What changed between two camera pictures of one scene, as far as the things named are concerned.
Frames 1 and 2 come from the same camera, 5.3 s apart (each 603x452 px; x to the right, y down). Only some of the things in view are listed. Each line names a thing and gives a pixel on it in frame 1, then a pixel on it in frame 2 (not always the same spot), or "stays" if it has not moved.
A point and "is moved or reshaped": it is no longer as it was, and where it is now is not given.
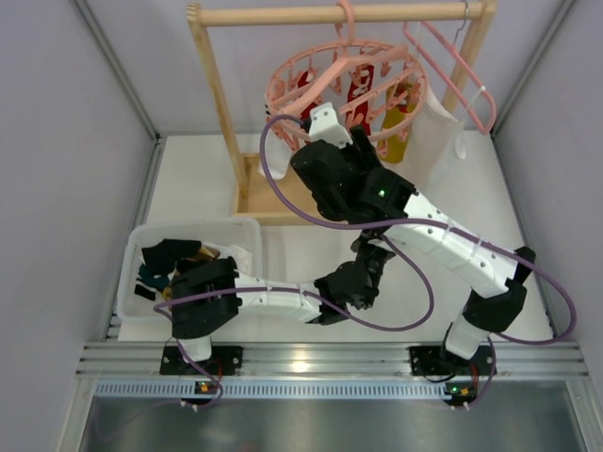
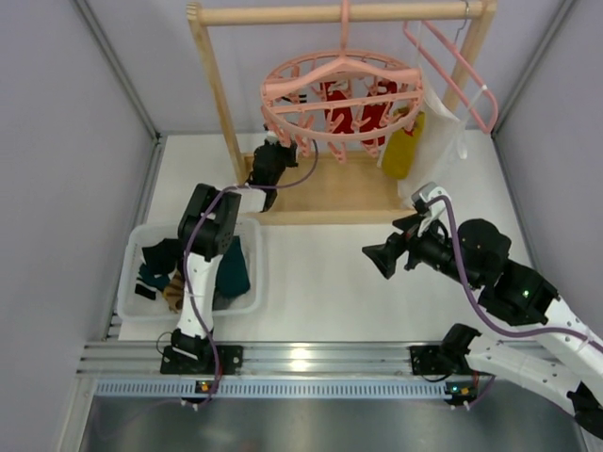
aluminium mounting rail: x=514 y=361 stays
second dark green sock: x=160 y=282 stays
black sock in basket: x=162 y=257 stays
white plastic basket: x=245 y=232 stays
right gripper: x=360 y=142 -> x=402 y=254
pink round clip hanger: x=382 y=88 is moved or reshaped
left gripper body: x=374 y=257 -> x=278 y=153
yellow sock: x=401 y=101 -> x=401 y=148
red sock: x=302 y=79 -> x=378 y=114
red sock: x=360 y=85 -> x=346 y=125
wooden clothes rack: x=260 y=198 stays
